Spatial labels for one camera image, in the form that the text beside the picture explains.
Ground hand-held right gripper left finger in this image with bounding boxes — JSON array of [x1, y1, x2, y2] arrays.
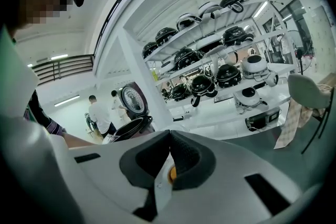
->
[[4, 118, 172, 224]]

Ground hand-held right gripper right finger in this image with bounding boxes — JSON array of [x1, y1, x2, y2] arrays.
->
[[157, 130, 317, 224]]

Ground dark maroon rice cooker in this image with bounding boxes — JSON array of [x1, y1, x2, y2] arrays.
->
[[112, 82, 156, 144]]

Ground person's left forearm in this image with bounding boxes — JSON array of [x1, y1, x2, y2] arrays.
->
[[62, 132, 97, 149]]

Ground rice cookers on shelves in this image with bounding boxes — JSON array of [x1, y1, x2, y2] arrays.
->
[[141, 0, 279, 116]]

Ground white metal shelf rack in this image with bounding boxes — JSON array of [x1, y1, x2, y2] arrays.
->
[[117, 0, 298, 137]]

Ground black equipment case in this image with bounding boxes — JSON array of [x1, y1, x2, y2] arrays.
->
[[245, 109, 282, 133]]

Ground beige checked cloth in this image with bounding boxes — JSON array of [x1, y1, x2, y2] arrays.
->
[[274, 98, 320, 151]]

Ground grey shell chair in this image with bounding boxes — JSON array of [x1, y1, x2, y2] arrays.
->
[[287, 73, 335, 154]]

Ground purple green patterned clothing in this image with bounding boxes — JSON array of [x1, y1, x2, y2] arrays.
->
[[0, 22, 68, 137]]

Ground black tripod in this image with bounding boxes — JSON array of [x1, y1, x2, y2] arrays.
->
[[295, 47, 306, 76]]

